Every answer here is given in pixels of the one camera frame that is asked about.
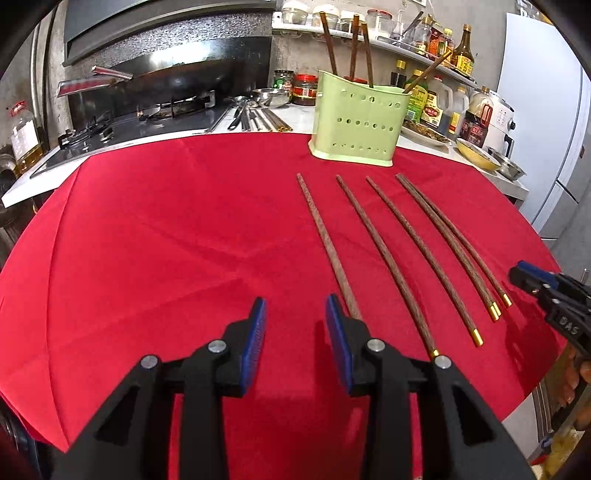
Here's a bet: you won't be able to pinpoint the plate of food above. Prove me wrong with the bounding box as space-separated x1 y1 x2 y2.
402 120 451 147

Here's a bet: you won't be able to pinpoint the tall brown sauce bottle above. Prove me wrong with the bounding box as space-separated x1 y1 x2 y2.
452 24 475 77

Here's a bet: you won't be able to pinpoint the black gas stove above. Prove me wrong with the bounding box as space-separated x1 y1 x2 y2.
31 97 226 178

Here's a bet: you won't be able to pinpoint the oil bottle red cap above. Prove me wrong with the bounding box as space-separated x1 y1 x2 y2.
10 100 44 176

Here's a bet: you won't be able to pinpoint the white wall shelf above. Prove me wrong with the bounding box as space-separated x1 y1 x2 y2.
271 17 478 89

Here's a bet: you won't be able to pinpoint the person's right hand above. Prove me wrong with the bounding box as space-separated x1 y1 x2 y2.
555 345 590 431

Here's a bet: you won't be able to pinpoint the small steel bowl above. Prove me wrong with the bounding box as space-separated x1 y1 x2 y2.
488 147 526 181

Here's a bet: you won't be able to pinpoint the white refrigerator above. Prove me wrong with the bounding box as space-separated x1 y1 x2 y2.
498 13 590 246

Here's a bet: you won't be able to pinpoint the yellow bowl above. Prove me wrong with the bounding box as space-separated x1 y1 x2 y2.
456 138 501 172

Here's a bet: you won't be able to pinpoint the green utensil holder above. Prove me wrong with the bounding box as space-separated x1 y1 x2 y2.
308 71 410 167

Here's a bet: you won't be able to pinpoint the steel bowl by jars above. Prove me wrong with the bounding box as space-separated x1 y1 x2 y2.
250 88 290 109

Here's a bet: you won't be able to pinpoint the steel utensils on counter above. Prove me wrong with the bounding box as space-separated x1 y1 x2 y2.
225 96 294 133

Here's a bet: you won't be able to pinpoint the grey range hood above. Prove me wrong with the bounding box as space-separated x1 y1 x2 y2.
64 1 277 66

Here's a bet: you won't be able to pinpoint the steel wok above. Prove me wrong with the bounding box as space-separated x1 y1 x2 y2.
56 60 229 116

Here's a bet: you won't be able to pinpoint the red lid sauce jar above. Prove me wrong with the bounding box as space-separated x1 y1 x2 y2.
291 73 318 106

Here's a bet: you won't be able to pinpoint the red tablecloth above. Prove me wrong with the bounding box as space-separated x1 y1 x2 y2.
1 133 565 479

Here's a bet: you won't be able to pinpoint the green label bottle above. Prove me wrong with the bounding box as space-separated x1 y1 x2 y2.
406 78 429 123

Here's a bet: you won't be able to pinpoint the white rice cooker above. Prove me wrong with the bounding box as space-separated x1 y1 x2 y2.
482 87 516 158

